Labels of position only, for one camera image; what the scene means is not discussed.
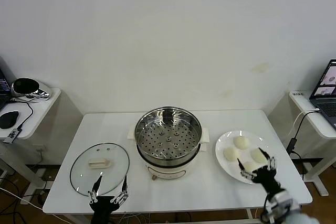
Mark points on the dark laptop with code screen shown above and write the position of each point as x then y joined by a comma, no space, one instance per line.
4,85

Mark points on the black flat bar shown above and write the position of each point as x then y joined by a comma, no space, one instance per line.
309,161

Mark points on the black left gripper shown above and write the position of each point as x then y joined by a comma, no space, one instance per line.
103,203

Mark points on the white side table with label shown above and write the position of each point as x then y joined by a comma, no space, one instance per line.
315,127

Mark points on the grey laptop with camera views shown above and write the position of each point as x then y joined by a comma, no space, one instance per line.
326,108

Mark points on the black computer mouse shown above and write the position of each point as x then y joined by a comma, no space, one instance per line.
9,119

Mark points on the grey usb hub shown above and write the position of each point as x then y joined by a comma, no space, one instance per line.
11,134

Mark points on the white table frame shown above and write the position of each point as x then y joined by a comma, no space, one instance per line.
252,213

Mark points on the white steamed baozi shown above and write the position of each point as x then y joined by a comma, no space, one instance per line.
249,166
242,142
257,155
231,153

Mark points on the perforated steel steamer basket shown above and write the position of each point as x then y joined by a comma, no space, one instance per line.
157,140

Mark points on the white round plate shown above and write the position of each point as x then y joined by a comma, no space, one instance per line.
225,166

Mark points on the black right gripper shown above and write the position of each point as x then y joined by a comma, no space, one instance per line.
265,176

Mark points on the silver black headset device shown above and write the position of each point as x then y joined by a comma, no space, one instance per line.
25,86

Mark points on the white side table with mouse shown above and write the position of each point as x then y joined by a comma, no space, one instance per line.
39,113

